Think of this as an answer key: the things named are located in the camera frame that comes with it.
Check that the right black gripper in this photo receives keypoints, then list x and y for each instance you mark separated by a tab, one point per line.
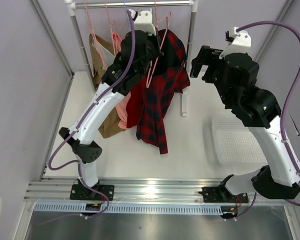
209	60

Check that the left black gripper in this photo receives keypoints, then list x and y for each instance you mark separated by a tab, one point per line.
155	39

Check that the red plaid skirt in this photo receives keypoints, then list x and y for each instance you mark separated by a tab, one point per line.
169	77

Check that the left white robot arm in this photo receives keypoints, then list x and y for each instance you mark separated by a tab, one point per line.
115	85

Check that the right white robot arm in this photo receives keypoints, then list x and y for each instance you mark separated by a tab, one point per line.
260	112

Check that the blue hanger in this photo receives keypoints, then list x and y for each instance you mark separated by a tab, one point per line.
126	13

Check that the red hanging garment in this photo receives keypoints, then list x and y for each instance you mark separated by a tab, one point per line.
134	105

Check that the pink hanging garment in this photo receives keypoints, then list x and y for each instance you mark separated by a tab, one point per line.
122	112

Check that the white plastic basket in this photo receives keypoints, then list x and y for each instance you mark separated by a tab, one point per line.
228	142

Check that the metal clothes rack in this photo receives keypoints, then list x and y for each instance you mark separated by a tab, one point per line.
72	6

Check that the tan hanging garment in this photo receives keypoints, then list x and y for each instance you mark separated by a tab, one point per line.
109	127

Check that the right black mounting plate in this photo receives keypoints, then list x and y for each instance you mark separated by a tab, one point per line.
214	194

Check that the black mounting plate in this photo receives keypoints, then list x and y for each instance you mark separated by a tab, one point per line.
214	194
81	193

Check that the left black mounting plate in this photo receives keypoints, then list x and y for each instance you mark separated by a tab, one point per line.
81	193

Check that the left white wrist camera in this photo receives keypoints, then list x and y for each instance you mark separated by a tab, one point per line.
143	20

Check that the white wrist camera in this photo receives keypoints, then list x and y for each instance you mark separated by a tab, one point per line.
143	20
238	42

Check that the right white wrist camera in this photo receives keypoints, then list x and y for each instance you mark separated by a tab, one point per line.
238	42

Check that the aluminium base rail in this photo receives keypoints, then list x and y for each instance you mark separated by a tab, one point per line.
126	190

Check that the slotted white cable duct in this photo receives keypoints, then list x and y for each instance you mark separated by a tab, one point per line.
126	208

